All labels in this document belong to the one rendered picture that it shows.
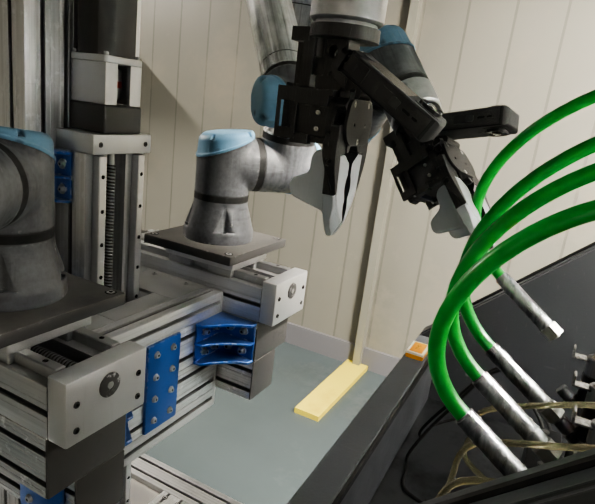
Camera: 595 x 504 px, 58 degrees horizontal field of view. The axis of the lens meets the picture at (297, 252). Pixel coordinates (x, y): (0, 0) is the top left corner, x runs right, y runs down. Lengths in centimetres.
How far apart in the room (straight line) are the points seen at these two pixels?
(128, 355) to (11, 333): 14
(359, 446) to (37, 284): 47
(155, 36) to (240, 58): 62
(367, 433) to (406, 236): 209
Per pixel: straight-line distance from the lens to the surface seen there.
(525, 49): 264
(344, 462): 67
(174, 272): 121
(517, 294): 72
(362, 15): 56
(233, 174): 112
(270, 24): 92
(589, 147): 57
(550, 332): 72
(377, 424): 75
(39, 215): 79
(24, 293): 79
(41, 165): 78
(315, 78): 58
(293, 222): 299
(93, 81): 100
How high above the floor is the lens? 134
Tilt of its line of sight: 15 degrees down
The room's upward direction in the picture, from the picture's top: 7 degrees clockwise
